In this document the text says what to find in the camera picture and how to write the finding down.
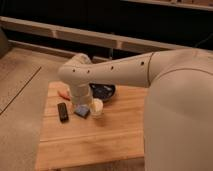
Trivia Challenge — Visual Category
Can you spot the dark ceramic bowl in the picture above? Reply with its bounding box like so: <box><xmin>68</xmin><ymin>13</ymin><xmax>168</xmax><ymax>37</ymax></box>
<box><xmin>90</xmin><ymin>84</ymin><xmax>116</xmax><ymax>102</ymax></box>

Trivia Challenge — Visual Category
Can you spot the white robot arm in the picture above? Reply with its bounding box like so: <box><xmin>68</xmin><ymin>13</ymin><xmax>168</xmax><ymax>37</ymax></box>
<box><xmin>58</xmin><ymin>49</ymin><xmax>213</xmax><ymax>171</ymax></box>

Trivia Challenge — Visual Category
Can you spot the white paper cup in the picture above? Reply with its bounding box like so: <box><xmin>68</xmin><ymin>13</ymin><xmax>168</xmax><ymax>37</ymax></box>
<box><xmin>90</xmin><ymin>98</ymin><xmax>103</xmax><ymax>118</ymax></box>

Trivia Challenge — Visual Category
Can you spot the blue sponge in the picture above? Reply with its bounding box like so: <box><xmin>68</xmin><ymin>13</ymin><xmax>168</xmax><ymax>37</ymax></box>
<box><xmin>74</xmin><ymin>105</ymin><xmax>90</xmax><ymax>118</ymax></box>

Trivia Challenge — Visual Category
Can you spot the orange carrot toy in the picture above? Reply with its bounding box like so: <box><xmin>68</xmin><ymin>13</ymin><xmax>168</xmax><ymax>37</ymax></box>
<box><xmin>57</xmin><ymin>90</ymin><xmax>71</xmax><ymax>101</ymax></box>

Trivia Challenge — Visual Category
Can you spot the wooden table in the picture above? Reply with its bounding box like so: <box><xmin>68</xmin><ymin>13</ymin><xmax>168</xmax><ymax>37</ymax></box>
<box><xmin>35</xmin><ymin>82</ymin><xmax>147</xmax><ymax>171</ymax></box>

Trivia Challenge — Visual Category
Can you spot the black remote control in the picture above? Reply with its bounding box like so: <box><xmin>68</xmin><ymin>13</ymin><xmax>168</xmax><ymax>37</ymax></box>
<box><xmin>57</xmin><ymin>103</ymin><xmax>69</xmax><ymax>122</ymax></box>

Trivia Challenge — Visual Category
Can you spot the wooden shelf rail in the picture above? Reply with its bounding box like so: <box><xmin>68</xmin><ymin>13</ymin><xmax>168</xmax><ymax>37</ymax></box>
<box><xmin>0</xmin><ymin>15</ymin><xmax>213</xmax><ymax>56</ymax></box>

